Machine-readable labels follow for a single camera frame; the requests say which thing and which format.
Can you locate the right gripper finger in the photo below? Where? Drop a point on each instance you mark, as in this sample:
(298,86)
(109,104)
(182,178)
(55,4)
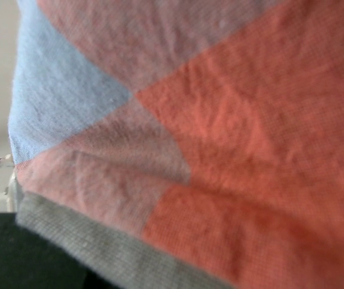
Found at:
(28,261)

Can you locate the checkered orange blue pillowcase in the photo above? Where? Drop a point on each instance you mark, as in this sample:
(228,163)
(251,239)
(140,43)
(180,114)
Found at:
(184,144)

